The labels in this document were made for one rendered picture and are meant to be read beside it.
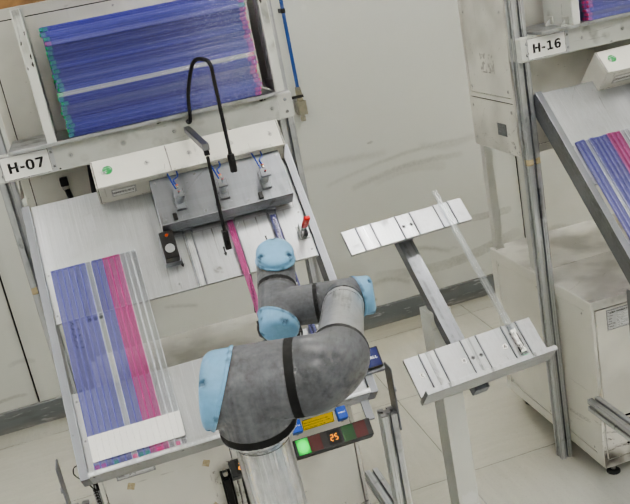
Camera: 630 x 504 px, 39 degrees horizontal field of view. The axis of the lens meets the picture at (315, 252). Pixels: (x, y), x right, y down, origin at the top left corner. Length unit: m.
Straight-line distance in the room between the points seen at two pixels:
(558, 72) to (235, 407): 1.87
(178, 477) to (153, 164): 0.83
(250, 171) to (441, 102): 1.99
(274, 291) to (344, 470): 1.01
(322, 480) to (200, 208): 0.85
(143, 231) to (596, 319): 1.32
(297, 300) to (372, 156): 2.47
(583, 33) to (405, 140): 1.57
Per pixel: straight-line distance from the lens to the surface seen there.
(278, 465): 1.33
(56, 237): 2.29
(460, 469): 2.43
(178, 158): 2.27
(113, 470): 2.04
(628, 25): 2.78
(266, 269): 1.67
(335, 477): 2.55
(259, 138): 2.30
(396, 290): 4.24
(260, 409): 1.25
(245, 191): 2.24
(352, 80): 3.97
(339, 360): 1.24
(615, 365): 2.80
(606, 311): 2.71
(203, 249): 2.23
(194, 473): 2.44
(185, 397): 2.09
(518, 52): 2.62
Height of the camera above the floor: 1.69
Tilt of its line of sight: 18 degrees down
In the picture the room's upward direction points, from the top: 11 degrees counter-clockwise
